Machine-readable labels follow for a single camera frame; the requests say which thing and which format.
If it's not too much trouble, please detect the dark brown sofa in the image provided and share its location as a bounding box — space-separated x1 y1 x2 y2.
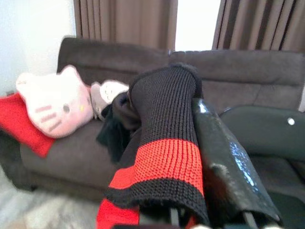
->
0 35 305 201

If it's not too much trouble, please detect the black shirt red striped collar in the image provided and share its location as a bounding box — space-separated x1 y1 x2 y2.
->
95 63 212 229

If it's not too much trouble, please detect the brown curtain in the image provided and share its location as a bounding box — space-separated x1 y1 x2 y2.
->
73 0 179 52
212 0 305 53

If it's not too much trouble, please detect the pink cat face cushion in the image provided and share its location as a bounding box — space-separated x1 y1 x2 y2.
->
15 64 95 139

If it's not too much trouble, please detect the white grey plush cushion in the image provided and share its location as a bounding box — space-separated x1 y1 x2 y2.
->
90 80 131 121

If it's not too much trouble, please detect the red cushion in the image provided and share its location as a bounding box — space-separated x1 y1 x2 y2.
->
0 92 57 158

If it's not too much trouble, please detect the dark smooth rounded object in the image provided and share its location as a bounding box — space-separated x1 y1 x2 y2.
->
218 106 305 229

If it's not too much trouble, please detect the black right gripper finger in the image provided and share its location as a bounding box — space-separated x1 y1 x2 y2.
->
192 97 283 224

